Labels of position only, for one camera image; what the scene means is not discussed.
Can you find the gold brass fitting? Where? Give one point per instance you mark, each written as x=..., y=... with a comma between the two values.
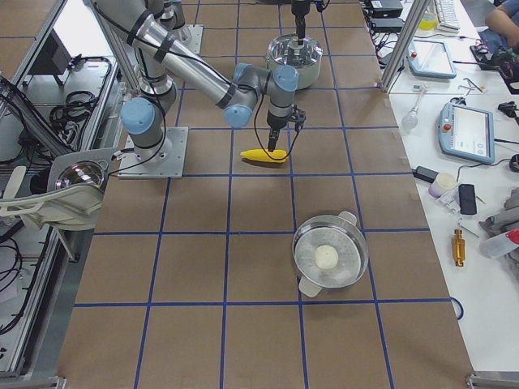
x=458, y=246

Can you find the steel steamer pot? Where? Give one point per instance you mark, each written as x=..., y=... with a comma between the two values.
x=339, y=231

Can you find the black power adapter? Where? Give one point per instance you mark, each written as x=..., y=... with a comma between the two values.
x=425, y=174

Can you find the white steamed bun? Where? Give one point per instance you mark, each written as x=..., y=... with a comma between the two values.
x=326, y=257

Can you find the black phone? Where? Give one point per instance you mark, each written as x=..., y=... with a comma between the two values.
x=467, y=199

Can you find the grey cloth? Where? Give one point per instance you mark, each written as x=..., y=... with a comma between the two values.
x=504, y=221

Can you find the near blue teach pendant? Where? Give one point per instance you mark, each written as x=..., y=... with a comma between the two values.
x=466, y=132

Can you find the aluminium frame post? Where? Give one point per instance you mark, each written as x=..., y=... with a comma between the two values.
x=415, y=14

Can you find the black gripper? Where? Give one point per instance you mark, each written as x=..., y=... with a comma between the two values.
x=299, y=12
x=276, y=121

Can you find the light green electric pot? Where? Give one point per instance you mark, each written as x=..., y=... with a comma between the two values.
x=307, y=75

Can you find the black scissors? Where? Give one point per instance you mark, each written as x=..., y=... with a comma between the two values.
x=460, y=100

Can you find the yellow corn cob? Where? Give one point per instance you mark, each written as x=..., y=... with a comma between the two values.
x=277, y=156

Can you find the white plastic rice paddle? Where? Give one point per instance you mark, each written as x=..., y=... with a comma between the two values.
x=15, y=182

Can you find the blue teach pendant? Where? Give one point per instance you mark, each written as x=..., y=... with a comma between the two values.
x=429, y=58
x=466, y=132

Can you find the steel bowl with food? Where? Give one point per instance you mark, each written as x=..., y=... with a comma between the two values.
x=82, y=172

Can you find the white paper cup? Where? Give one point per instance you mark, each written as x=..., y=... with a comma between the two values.
x=443, y=183

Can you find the person forearm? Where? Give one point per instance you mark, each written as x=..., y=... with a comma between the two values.
x=504, y=21

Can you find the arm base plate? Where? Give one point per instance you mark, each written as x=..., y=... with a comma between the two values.
x=168, y=162
x=184, y=40

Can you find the far blue teach pendant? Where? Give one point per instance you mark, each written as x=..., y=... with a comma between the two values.
x=429, y=58

